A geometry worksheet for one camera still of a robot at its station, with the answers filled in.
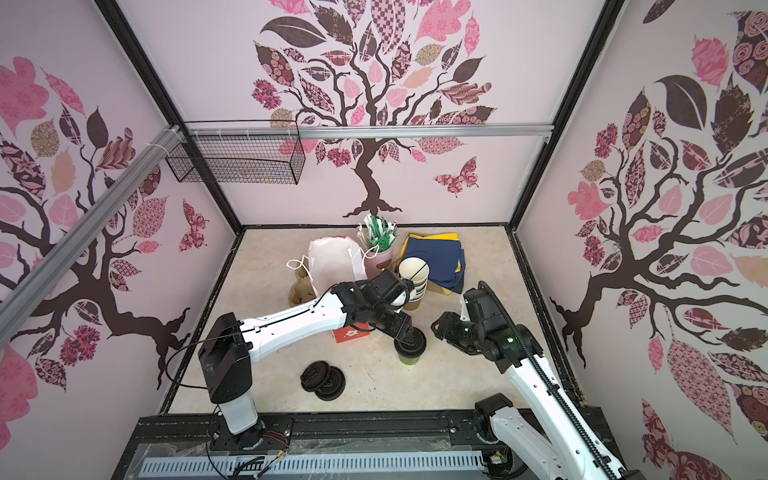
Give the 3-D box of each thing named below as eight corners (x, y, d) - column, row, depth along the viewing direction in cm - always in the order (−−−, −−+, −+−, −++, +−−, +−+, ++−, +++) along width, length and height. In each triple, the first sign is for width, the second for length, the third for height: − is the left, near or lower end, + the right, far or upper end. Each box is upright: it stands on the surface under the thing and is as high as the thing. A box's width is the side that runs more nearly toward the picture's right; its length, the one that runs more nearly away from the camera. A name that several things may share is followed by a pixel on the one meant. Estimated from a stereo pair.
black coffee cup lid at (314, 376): (301, 392, 82) (296, 387, 78) (306, 365, 87) (302, 360, 83) (328, 392, 82) (325, 387, 78) (331, 365, 87) (329, 359, 83)
